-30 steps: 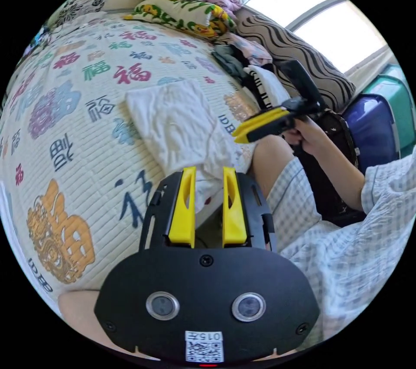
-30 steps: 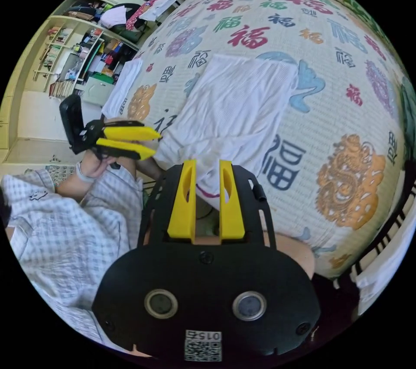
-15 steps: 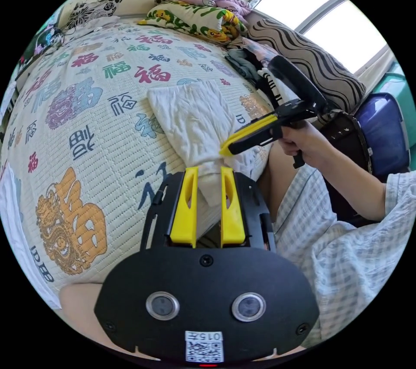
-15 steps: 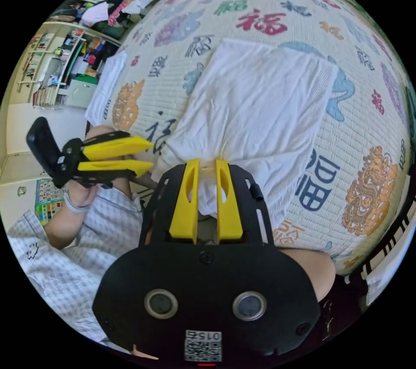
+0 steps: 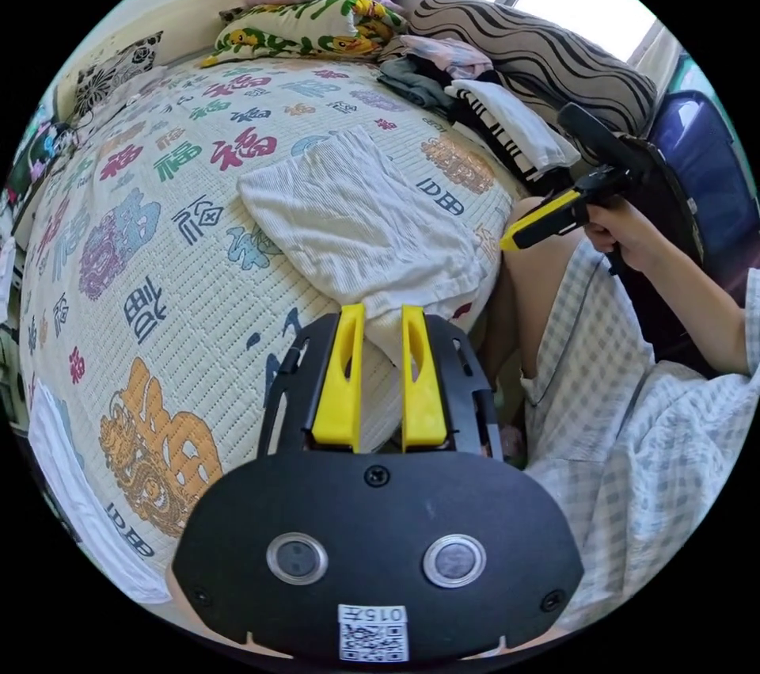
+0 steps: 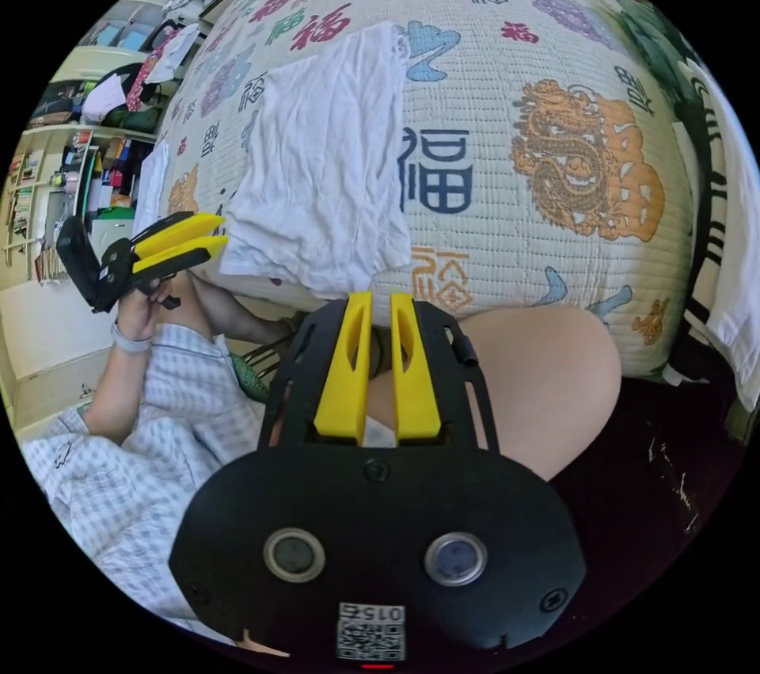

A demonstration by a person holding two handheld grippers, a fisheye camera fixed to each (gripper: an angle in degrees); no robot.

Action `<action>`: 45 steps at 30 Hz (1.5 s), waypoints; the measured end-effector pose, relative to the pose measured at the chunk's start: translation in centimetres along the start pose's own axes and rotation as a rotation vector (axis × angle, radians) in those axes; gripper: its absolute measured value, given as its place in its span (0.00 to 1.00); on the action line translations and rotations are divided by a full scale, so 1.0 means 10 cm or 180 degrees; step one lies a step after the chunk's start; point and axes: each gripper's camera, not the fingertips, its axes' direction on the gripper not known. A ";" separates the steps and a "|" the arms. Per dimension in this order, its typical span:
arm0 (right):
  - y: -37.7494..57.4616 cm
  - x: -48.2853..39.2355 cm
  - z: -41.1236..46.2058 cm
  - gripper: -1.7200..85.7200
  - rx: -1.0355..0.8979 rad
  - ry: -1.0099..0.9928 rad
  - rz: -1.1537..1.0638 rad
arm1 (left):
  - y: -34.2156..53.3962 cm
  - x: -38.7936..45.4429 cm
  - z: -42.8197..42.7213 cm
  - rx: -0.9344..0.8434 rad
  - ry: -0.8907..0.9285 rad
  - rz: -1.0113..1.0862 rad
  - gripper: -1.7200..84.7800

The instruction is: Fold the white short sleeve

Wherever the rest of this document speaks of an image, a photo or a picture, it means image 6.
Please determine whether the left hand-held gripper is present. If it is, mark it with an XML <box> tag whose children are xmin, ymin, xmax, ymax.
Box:
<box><xmin>55</xmin><ymin>211</ymin><xmax>229</xmax><ymax>314</ymax></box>

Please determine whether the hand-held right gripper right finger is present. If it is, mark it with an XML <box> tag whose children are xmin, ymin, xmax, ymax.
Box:
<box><xmin>389</xmin><ymin>292</ymin><xmax>443</xmax><ymax>446</ymax></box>

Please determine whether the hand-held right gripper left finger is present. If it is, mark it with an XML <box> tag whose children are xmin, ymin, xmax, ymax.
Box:
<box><xmin>313</xmin><ymin>291</ymin><xmax>374</xmax><ymax>447</ymax></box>

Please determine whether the person's left forearm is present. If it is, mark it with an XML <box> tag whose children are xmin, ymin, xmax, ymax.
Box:
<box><xmin>82</xmin><ymin>319</ymin><xmax>155</xmax><ymax>447</ymax></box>

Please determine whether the white short sleeve shirt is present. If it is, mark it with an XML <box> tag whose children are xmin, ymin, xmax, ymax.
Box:
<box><xmin>219</xmin><ymin>21</ymin><xmax>414</xmax><ymax>299</ymax></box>

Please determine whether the person's left hand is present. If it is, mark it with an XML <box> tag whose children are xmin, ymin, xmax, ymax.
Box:
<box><xmin>118</xmin><ymin>276</ymin><xmax>173</xmax><ymax>344</ymax></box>

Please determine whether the white cloth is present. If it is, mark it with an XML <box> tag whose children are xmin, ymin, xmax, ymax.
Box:
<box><xmin>135</xmin><ymin>141</ymin><xmax>173</xmax><ymax>239</ymax></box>

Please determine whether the white shelf with items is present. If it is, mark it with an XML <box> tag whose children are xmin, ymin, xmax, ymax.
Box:
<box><xmin>0</xmin><ymin>126</ymin><xmax>157</xmax><ymax>284</ymax></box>

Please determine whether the black chair with clothes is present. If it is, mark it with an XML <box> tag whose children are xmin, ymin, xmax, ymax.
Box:
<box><xmin>82</xmin><ymin>20</ymin><xmax>203</xmax><ymax>130</ymax></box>

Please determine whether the person's body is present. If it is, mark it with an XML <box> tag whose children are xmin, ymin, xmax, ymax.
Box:
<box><xmin>21</xmin><ymin>269</ymin><xmax>625</xmax><ymax>657</ymax></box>

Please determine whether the bed with printed quilt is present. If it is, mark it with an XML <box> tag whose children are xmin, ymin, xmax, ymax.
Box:
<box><xmin>133</xmin><ymin>0</ymin><xmax>713</xmax><ymax>384</ymax></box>

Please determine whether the pile of clothes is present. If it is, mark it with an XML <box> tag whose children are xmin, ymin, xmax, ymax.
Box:
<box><xmin>671</xmin><ymin>55</ymin><xmax>760</xmax><ymax>413</ymax></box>

